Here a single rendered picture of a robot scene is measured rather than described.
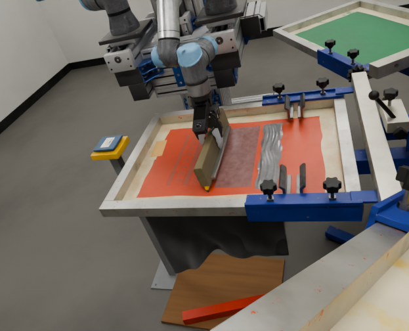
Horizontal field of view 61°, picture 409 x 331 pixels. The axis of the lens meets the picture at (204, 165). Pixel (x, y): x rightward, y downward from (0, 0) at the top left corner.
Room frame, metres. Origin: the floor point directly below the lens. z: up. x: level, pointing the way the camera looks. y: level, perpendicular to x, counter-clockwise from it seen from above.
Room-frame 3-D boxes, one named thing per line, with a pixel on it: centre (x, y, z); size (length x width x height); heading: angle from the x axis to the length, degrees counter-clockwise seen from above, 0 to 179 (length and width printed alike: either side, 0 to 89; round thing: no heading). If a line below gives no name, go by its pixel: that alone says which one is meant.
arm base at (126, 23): (1.86, 0.17, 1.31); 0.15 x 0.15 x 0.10
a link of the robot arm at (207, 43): (1.13, -0.09, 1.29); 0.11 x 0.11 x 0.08; 59
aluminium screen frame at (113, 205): (1.00, -0.11, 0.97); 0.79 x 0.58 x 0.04; 67
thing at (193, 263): (0.83, 0.02, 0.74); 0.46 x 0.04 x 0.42; 67
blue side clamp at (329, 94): (1.16, -0.44, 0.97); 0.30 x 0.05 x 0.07; 67
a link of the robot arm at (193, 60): (1.04, -0.06, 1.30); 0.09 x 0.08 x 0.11; 149
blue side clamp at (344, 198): (0.65, -0.22, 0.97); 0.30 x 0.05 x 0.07; 67
